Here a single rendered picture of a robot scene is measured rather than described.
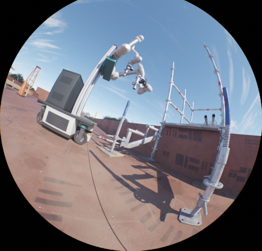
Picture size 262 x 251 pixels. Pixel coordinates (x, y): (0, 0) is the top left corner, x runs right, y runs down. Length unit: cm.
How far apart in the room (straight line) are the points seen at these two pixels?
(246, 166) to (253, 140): 32
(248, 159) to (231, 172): 30
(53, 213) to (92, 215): 15
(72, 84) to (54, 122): 51
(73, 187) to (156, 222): 42
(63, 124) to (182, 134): 169
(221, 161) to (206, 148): 90
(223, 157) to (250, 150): 101
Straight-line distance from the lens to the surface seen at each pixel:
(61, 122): 109
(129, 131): 119
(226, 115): 54
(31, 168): 57
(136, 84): 132
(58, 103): 122
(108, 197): 50
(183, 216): 59
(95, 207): 44
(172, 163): 152
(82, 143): 112
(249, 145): 146
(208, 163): 136
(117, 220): 43
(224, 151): 49
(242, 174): 146
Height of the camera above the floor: 36
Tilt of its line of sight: 9 degrees up
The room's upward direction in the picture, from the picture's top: 19 degrees clockwise
